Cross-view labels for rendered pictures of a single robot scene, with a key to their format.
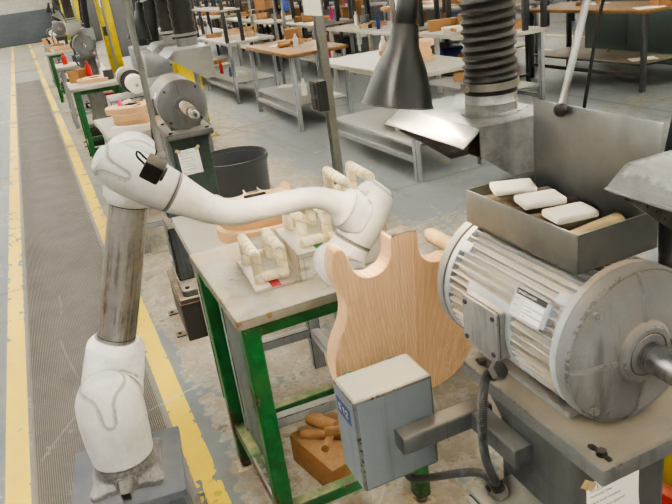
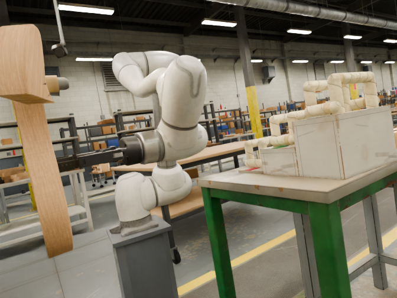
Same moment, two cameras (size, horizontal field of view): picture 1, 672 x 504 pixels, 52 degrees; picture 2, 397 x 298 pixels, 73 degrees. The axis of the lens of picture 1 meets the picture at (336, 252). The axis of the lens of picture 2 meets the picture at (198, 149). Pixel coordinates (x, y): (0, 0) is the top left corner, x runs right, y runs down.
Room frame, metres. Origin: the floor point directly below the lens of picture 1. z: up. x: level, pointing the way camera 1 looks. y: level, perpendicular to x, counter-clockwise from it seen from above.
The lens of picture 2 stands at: (1.56, -0.78, 1.11)
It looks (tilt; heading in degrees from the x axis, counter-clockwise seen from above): 3 degrees down; 79
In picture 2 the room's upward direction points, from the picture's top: 9 degrees counter-clockwise
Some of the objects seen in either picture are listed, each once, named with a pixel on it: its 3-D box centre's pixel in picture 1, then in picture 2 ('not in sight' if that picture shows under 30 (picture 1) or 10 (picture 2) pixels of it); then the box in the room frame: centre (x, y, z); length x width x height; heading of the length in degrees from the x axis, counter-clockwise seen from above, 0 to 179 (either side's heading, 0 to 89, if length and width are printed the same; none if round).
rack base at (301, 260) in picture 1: (310, 248); (305, 154); (2.11, 0.08, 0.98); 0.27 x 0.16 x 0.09; 18
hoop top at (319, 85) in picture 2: (335, 176); (326, 84); (2.15, -0.03, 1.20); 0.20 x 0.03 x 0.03; 17
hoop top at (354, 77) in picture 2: (359, 171); (351, 78); (2.17, -0.11, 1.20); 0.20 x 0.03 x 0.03; 17
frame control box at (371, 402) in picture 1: (417, 448); not in sight; (1.04, -0.10, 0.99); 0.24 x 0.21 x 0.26; 21
